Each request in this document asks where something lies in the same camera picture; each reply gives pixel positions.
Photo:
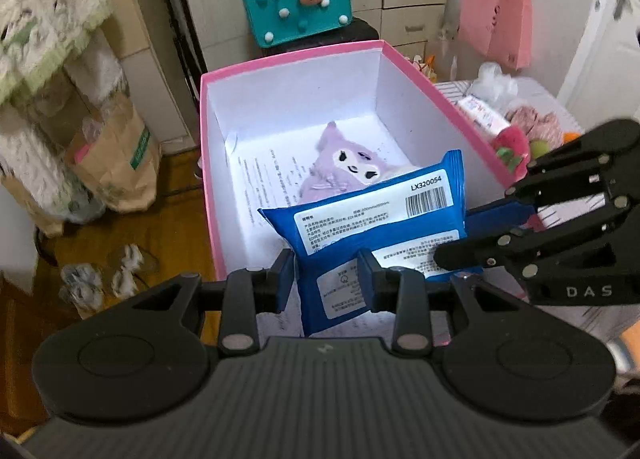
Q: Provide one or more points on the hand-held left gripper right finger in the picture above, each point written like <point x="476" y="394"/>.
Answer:
<point x="367" y="284"/>

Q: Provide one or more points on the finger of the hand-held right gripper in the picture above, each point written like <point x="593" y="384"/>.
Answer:
<point x="500" y="219"/>
<point x="475" y="251"/>

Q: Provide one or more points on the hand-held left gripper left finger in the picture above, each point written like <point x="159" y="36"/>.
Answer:
<point x="282" y="284"/>

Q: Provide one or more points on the blue wipes packet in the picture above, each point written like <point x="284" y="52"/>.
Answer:
<point x="350" y="229"/>

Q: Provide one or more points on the red strawberry plush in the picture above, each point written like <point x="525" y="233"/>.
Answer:
<point x="510" y="144"/>

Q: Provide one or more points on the green plush toy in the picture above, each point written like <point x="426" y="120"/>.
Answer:
<point x="540" y="149"/>

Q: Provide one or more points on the white pink wipes packet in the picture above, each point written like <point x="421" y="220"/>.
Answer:
<point x="482" y="114"/>

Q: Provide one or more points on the purple plush toy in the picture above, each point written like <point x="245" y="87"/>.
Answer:
<point x="340" y="159"/>

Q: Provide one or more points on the white plastic bag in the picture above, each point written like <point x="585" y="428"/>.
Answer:
<point x="492" y="86"/>

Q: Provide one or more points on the pink cardboard box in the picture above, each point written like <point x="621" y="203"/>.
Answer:
<point x="280" y="104"/>

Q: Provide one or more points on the printed paper sheet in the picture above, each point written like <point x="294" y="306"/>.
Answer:
<point x="265" y="179"/>

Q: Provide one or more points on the orange white floral bag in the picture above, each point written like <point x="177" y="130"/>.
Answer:
<point x="424" y="69"/>

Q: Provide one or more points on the white door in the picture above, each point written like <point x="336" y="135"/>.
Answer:
<point x="600" y="64"/>

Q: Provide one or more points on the pink tote bag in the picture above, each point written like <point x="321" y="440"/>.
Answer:
<point x="495" y="24"/>

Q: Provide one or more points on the brown paper bag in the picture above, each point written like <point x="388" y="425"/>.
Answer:
<point x="115" y="159"/>
<point x="30" y="204"/>

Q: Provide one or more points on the black suitcase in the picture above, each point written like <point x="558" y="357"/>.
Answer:
<point x="362" y="31"/>

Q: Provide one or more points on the black clothes rack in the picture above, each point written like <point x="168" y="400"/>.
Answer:
<point x="37" y="245"/>

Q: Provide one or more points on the wooden cabinet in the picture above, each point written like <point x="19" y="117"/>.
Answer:
<point x="25" y="339"/>

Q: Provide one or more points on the beige cabinet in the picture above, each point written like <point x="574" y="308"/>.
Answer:
<point x="150" y="39"/>

